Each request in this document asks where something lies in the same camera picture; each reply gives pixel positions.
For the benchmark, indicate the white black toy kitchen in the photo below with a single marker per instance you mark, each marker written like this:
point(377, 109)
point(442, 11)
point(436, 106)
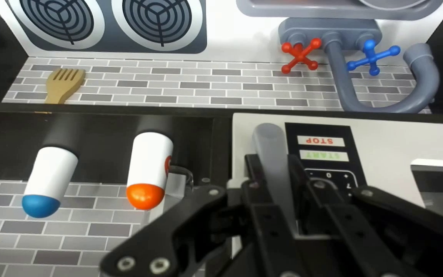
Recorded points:
point(242, 77)

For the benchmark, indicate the grey toy microwave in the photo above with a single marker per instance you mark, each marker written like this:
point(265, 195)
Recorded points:
point(385, 143)

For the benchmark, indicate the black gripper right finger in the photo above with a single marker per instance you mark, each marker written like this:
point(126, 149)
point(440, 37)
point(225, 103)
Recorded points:
point(385, 225)

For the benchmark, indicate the white shaker with blue tip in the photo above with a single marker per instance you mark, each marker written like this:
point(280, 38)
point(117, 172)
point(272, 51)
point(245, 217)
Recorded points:
point(49, 174)

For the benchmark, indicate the blue cross tap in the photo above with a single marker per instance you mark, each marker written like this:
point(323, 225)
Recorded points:
point(372, 57)

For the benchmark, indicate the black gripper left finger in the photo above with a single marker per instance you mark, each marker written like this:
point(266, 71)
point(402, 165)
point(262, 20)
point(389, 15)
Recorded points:
point(191, 231)

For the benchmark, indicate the red cross tap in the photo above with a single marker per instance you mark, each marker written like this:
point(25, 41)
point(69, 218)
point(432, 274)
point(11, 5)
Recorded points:
point(302, 55)

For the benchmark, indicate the white shaker with orange tip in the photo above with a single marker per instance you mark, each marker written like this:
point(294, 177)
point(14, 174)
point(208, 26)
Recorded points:
point(149, 163)

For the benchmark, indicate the grey toy faucet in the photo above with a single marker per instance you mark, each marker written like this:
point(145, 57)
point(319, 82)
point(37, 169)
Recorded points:
point(342, 77)

